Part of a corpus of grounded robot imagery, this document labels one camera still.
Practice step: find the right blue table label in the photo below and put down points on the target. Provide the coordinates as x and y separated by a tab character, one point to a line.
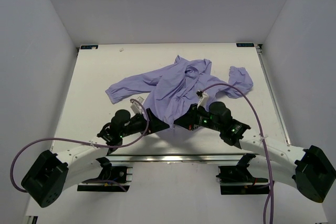
244	45

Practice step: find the left blue table label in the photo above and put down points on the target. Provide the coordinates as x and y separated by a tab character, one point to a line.
88	47

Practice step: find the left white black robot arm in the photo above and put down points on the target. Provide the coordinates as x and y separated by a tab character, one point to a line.
52	173

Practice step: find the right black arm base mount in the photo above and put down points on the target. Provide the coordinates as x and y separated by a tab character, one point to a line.
237	180

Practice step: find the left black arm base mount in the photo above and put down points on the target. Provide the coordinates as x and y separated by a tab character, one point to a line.
109	177

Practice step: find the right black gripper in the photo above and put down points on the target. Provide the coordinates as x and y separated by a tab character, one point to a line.
188	120

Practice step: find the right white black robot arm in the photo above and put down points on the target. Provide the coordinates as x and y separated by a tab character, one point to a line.
306	169

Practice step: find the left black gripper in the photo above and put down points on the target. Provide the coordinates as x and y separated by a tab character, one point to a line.
155	124

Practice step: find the blue table label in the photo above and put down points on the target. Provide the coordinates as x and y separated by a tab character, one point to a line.
244	45
88	47

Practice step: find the lavender purple jacket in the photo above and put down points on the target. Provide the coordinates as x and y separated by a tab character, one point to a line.
172	89

